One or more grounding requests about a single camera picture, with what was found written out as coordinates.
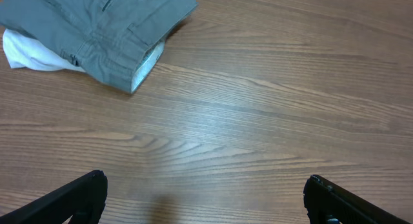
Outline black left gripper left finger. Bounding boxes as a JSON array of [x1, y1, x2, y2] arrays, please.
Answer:
[[1, 170, 108, 224]]

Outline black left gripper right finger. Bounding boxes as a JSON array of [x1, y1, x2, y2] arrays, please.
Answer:
[[303, 174, 410, 224]]

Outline grey shorts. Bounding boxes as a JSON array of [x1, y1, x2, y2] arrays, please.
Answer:
[[1, 0, 197, 94]]

